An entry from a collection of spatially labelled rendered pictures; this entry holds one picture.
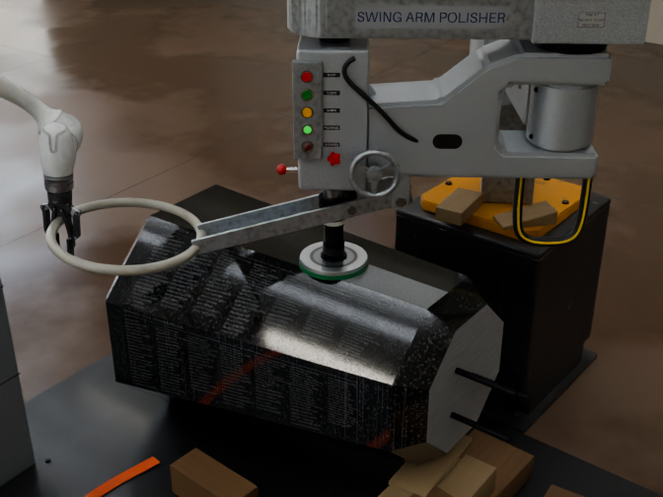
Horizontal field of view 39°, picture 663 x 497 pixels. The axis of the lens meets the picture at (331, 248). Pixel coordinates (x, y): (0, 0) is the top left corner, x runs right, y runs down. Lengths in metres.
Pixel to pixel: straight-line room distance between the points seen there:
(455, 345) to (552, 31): 0.93
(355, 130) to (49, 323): 2.14
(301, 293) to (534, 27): 1.06
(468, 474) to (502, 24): 1.42
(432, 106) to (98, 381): 1.93
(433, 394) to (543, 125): 0.83
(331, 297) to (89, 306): 1.83
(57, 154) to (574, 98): 1.52
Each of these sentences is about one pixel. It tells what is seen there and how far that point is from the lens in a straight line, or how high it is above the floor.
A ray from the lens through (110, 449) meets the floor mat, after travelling 3.60.
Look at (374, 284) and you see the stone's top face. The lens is 2.88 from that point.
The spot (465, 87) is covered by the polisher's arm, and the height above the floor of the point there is 1.44.
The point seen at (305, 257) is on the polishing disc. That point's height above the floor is 0.85.
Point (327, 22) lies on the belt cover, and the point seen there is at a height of 1.62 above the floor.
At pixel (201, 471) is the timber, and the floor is 0.14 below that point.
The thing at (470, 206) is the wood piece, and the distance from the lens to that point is 3.40.
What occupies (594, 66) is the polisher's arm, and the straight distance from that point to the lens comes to 2.71.
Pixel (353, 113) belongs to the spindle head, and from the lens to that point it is 2.67.
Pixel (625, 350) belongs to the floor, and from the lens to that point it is 4.24.
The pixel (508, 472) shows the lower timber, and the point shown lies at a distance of 3.33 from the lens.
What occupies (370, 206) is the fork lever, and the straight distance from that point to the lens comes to 2.83.
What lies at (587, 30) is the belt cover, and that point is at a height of 1.61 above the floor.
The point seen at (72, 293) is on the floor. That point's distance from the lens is 4.62.
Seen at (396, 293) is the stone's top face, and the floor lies 0.82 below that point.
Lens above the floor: 2.26
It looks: 28 degrees down
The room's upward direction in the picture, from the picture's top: straight up
